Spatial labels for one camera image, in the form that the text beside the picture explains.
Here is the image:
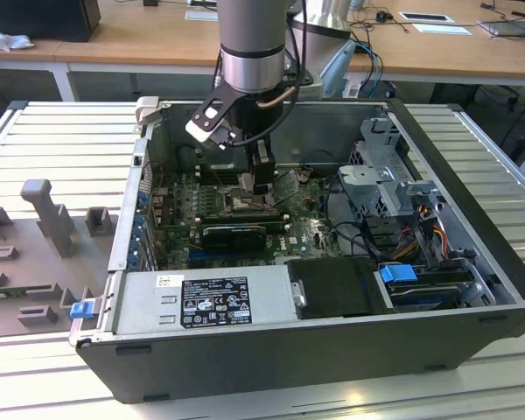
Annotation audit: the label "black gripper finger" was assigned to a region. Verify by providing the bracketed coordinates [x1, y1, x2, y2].
[249, 143, 277, 197]

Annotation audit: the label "metal CPU socket cover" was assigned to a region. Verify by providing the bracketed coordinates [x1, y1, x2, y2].
[272, 168, 300, 207]

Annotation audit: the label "CPU socket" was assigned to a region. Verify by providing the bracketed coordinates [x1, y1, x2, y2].
[221, 191, 276, 216]

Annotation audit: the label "green motherboard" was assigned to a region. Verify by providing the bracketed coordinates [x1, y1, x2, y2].
[155, 168, 347, 270]

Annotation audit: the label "pale blue teach pendant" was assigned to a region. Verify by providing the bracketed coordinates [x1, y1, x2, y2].
[319, 38, 360, 98]

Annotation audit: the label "metal drive cage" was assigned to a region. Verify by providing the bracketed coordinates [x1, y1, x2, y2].
[335, 116, 447, 220]

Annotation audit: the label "white framed desk hatch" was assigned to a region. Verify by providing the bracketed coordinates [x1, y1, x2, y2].
[185, 8, 221, 22]
[397, 10, 455, 24]

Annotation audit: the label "black plastic shroud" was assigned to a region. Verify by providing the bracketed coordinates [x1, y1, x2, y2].
[286, 256, 380, 320]

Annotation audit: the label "hard disk in blue carrier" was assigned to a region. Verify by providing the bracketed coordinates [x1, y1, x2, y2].
[378, 261, 473, 312]

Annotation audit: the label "silver power supply unit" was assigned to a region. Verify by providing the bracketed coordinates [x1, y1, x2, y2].
[111, 267, 298, 337]

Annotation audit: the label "black PC case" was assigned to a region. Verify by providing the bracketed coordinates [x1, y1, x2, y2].
[67, 95, 525, 406]

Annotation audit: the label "grey parts rack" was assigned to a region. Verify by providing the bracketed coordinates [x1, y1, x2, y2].
[0, 178, 120, 339]

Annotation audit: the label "pale blue paper sheet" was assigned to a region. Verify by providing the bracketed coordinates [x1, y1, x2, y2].
[412, 22, 474, 37]

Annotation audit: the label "blue case latch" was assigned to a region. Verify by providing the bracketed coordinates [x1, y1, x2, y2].
[69, 301, 94, 319]

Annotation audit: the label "black computer tower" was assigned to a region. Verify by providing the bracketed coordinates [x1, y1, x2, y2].
[0, 0, 102, 43]

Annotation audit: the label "crumpled white paper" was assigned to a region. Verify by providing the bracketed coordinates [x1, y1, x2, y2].
[0, 24, 37, 53]

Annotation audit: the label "grey laptop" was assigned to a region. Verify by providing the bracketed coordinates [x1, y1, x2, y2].
[478, 19, 525, 39]

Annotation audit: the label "green RAM stick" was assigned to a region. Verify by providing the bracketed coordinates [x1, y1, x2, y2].
[0, 283, 56, 297]

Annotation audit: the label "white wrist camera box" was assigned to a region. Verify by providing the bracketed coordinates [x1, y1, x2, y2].
[185, 98, 231, 144]

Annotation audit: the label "thick black cable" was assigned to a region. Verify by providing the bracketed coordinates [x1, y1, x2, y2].
[325, 172, 380, 263]

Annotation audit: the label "grey plastic case handle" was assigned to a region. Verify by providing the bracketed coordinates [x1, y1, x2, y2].
[134, 95, 172, 129]

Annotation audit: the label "blue cables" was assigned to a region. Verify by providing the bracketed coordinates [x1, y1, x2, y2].
[356, 41, 385, 85]

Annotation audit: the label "yellow red wire bundle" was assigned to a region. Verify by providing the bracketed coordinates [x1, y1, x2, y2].
[397, 216, 450, 260]

